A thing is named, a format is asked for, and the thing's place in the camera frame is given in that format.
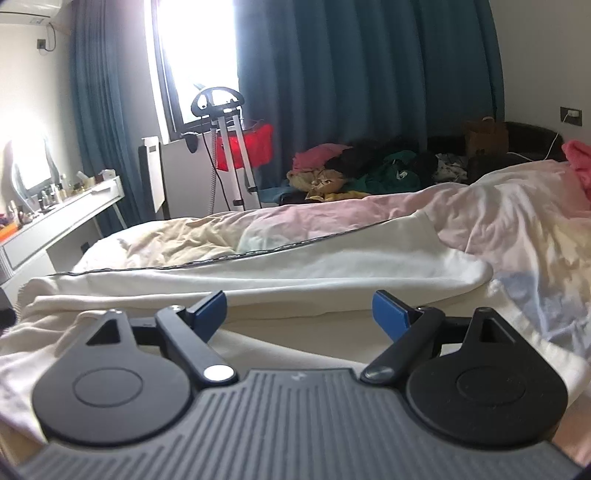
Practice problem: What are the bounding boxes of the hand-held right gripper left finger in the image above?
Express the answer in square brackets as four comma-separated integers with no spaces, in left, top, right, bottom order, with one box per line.
[85,291,238,386]

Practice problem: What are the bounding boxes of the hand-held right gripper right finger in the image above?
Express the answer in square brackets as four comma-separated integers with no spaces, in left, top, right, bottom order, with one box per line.
[360,290,529,384]

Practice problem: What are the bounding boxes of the white pants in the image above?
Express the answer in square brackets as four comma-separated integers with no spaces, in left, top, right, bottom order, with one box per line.
[0,210,495,462]

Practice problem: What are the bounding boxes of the yellow garment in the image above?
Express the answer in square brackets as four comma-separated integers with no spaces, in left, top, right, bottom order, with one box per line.
[305,188,372,204]

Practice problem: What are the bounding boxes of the green garment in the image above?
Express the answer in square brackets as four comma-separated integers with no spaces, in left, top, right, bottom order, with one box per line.
[362,150,426,195]

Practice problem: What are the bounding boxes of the pink bed quilt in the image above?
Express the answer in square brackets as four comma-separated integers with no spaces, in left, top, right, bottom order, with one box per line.
[74,159,591,462]

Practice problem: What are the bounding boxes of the tan garment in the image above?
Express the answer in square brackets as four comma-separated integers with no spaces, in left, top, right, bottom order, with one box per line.
[287,168,356,202]

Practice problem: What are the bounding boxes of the white panel heater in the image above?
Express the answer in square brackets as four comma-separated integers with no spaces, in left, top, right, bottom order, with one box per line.
[139,136,168,217]

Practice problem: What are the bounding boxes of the garment steamer stand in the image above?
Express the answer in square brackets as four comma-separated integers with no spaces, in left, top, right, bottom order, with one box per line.
[191,85,264,213]

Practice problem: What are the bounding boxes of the white patterned garment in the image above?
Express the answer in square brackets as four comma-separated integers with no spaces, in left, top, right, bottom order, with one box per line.
[434,154,470,184]

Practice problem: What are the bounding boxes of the black garment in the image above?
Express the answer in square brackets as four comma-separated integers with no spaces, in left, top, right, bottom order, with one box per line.
[332,137,439,180]

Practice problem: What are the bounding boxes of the pink garment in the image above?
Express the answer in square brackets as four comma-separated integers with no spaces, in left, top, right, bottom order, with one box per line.
[293,143,354,172]

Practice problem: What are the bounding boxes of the white vanity desk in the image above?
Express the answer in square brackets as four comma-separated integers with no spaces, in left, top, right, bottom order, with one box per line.
[0,178,127,282]

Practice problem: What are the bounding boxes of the red cloth bag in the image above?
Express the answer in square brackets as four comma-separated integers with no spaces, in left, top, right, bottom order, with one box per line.
[216,122,274,171]

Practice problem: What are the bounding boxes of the row of cosmetic bottles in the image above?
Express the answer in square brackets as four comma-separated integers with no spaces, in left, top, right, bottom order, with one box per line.
[0,172,93,227]

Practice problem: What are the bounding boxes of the brown paper bag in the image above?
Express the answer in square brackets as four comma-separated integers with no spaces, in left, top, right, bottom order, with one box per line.
[464,116,509,158]

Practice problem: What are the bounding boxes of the narrow teal curtain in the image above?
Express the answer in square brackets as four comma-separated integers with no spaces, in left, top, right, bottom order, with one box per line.
[69,0,181,227]

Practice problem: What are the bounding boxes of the wavy vanity mirror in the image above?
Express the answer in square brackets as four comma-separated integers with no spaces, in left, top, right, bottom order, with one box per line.
[2,134,61,204]

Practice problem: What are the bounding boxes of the pink fleece robe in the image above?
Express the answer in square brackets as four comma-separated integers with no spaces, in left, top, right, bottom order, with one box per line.
[561,140,591,200]

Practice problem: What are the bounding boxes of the wide teal curtain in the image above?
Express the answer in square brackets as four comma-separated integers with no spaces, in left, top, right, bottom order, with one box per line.
[233,0,504,190]

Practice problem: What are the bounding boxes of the window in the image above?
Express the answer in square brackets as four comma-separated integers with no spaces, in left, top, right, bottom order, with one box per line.
[150,0,245,139]

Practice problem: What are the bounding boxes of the white air conditioner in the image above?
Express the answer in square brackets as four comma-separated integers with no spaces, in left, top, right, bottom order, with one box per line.
[0,0,75,26]

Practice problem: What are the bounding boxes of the white charging cable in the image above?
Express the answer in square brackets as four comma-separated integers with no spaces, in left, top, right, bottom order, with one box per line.
[505,121,570,162]

